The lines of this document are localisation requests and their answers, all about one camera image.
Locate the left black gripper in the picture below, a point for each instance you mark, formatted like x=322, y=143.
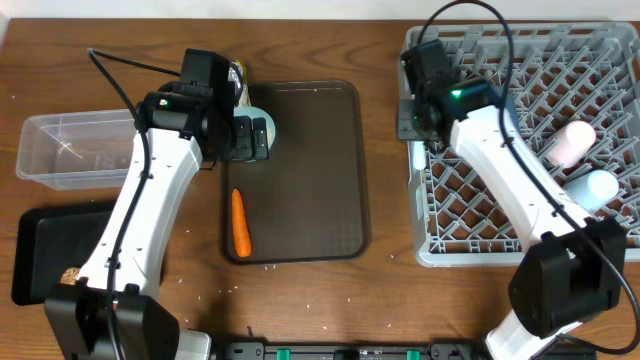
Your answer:
x=250, y=138

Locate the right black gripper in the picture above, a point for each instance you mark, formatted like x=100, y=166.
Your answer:
x=406, y=130

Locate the light blue rice bowl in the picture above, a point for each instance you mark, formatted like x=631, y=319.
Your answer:
x=255, y=112

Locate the silver foil wrapper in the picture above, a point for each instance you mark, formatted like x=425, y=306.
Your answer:
x=237, y=74

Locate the dark blue plate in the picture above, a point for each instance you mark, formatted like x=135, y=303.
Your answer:
x=509, y=105

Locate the orange carrot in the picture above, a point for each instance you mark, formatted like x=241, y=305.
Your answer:
x=241, y=234

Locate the pink cup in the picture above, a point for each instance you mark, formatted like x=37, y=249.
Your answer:
x=569, y=144

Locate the light blue cup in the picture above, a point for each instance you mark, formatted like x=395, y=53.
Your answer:
x=593, y=190

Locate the light blue plastic spoon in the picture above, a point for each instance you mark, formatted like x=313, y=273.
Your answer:
x=419, y=157

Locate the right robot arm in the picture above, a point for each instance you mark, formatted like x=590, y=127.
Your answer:
x=572, y=269

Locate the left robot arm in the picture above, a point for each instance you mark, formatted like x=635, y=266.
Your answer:
x=111, y=310

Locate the grey dishwasher rack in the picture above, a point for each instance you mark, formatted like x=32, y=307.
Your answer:
x=557, y=73

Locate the dark brown serving tray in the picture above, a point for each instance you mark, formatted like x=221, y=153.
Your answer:
x=308, y=201

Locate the clear plastic bin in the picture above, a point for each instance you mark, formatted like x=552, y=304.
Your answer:
x=76, y=151

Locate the black plastic bin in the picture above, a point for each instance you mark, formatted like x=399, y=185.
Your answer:
x=51, y=240

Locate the brown food scrap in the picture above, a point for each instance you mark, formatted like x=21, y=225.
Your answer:
x=70, y=276

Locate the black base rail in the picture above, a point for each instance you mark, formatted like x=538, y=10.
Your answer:
x=261, y=351

